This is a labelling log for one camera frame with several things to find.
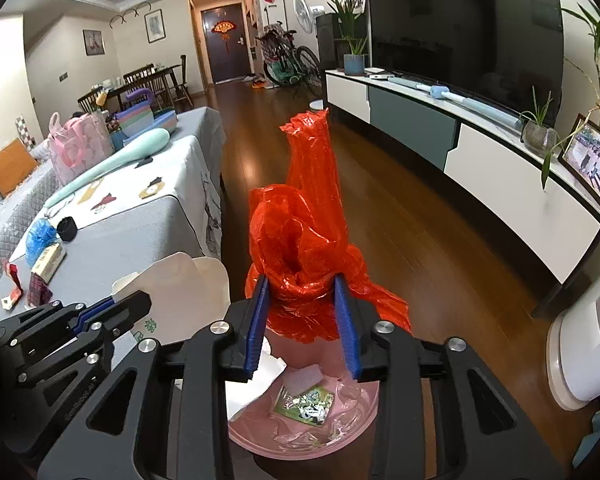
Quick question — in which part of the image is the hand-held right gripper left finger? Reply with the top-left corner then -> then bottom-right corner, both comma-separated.
37,274 -> 272,480

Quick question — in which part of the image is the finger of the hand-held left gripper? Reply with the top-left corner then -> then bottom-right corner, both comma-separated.
0,290 -> 153,348
15,310 -> 151,391

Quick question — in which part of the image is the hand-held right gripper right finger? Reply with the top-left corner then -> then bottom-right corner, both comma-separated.
333,275 -> 566,480

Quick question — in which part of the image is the pink waste bin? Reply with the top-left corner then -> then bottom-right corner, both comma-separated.
227,327 -> 382,461

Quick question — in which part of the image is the black elastic band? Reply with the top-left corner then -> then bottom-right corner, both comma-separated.
57,216 -> 79,243

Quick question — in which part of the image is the red plastic bag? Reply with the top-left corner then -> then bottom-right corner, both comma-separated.
244,108 -> 412,345

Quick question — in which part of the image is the white crumpled tissue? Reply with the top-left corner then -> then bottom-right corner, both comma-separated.
227,337 -> 287,421

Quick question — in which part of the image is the small white crumpled wrapper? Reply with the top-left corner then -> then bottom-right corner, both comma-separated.
282,364 -> 325,397

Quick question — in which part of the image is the plaid packet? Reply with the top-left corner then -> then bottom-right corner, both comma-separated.
27,272 -> 53,308

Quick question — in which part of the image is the green snack wrapper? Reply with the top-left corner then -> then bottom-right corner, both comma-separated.
274,385 -> 335,426

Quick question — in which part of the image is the red wrapper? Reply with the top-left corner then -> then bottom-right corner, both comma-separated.
0,262 -> 23,311

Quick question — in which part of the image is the blue plastic wrapper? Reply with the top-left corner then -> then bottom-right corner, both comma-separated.
25,217 -> 58,267

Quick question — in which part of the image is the white printed table cloth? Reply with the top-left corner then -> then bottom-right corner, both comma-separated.
45,135 -> 226,261

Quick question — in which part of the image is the grey quilted sofa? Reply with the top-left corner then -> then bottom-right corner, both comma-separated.
0,125 -> 106,311

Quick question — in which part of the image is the mint green massage stick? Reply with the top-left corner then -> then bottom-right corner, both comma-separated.
45,127 -> 171,208

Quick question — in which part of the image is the pink tote bag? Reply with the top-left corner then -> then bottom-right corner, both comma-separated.
47,111 -> 115,185

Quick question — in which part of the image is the orange cushion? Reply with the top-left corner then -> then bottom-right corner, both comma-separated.
0,139 -> 40,200

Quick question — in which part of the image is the stack of pastel plates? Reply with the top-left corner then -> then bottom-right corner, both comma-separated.
122,110 -> 179,151

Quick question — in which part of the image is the stack of pastel bowls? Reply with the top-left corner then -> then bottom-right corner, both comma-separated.
107,100 -> 156,137

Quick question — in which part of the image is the checkered cushion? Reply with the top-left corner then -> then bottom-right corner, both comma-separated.
15,115 -> 37,148

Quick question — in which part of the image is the purple curved tube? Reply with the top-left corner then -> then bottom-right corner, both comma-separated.
125,89 -> 153,111

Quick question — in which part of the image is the dark wooden chair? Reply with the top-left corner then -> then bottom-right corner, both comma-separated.
77,87 -> 106,113
123,64 -> 157,106
172,55 -> 194,108

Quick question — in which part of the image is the dark dining table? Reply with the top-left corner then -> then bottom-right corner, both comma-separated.
77,65 -> 183,111

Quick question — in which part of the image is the white and grey TV cabinet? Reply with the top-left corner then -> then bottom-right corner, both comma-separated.
325,69 -> 600,318

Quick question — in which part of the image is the white floor appliance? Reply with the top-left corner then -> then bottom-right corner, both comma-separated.
547,255 -> 600,411

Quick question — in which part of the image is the dark brown door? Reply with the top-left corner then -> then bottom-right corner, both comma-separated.
200,2 -> 246,83

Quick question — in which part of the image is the light blue pole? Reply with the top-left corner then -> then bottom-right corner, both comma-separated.
387,76 -> 526,131

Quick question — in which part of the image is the aloe in blue pot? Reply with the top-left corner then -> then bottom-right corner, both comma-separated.
341,35 -> 370,76

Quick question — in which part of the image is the teal cloth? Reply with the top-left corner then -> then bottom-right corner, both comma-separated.
572,400 -> 600,466

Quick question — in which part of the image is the small plant in glass bowl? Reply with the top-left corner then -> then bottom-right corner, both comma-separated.
519,85 -> 561,191

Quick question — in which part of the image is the bicycle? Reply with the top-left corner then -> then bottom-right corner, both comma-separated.
254,22 -> 323,96

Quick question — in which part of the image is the tall black speaker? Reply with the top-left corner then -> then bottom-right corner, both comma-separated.
316,14 -> 368,73

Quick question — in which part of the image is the dark framed photo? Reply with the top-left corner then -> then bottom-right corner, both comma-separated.
557,114 -> 600,210

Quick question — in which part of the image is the white standing fan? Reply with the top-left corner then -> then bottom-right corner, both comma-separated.
293,0 -> 327,111

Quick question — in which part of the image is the black flat television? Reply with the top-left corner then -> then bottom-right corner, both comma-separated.
366,0 -> 565,128

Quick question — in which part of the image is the white storage cabinet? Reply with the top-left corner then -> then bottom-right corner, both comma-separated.
255,0 -> 287,31

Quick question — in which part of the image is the pale framed wall picture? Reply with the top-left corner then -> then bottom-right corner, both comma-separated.
145,10 -> 165,43

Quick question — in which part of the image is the curved wall lamp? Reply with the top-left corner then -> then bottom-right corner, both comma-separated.
110,7 -> 148,26

